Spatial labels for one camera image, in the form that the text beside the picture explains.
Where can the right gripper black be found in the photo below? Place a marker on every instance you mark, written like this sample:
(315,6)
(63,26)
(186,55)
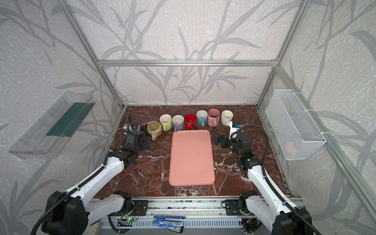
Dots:
(224,141)

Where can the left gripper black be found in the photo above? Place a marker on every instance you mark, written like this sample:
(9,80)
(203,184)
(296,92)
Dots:
(144,141)

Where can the beige teapot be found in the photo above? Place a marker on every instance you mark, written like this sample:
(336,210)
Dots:
(154,129)

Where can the white mug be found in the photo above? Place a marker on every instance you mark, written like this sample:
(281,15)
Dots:
(226,117)

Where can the pink mug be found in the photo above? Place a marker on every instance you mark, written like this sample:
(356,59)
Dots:
(213,117)

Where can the blue mug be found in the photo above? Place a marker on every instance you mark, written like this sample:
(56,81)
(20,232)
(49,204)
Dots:
(201,118)

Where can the green mug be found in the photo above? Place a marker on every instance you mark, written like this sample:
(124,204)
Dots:
(166,122)

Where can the red mug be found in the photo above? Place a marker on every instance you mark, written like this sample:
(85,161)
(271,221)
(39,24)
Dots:
(190,121)

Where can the pink plastic tray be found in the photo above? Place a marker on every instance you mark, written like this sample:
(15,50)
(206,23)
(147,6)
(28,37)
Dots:
(191,159)

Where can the purple mug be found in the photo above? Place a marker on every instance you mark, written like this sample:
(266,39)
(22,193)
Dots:
(178,122)

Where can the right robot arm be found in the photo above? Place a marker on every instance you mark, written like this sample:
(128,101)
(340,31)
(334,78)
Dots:
(275,210)

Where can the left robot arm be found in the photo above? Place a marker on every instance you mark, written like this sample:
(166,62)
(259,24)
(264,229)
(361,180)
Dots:
(71,212)

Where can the silver metal cylinder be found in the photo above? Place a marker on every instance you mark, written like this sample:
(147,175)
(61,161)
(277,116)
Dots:
(131,127)

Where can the pink object in basket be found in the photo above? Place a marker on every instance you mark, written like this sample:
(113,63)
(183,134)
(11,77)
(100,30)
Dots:
(290,148)

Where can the green circuit board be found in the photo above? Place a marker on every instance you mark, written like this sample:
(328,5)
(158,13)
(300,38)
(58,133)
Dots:
(128,219)

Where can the blue stapler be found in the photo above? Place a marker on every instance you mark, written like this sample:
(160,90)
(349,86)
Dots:
(172,223)

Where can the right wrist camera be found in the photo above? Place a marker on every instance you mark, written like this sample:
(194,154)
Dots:
(234,129)

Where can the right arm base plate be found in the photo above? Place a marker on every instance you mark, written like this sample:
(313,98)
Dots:
(231,207)

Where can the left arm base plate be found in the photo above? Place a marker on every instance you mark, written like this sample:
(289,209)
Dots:
(139,208)

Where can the aluminium mounting rail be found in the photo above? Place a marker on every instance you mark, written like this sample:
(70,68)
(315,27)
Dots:
(185,207)

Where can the white wire basket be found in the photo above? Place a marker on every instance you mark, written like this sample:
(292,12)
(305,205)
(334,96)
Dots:
(292,122)

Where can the clear plastic wall shelf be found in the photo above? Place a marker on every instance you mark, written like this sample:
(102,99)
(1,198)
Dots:
(50,134)

